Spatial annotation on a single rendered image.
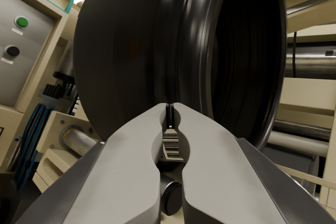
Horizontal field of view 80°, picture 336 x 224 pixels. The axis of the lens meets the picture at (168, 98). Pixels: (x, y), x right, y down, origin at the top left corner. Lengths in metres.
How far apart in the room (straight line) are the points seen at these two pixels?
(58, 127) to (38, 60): 0.35
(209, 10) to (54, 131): 0.43
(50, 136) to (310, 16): 0.91
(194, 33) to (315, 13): 0.71
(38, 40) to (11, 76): 0.15
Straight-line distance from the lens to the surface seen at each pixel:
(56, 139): 0.56
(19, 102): 0.84
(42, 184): 0.54
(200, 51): 0.27
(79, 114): 0.70
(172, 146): 0.28
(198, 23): 0.27
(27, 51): 0.84
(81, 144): 0.48
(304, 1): 0.94
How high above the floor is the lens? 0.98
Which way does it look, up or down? 10 degrees up
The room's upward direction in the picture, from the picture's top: 18 degrees clockwise
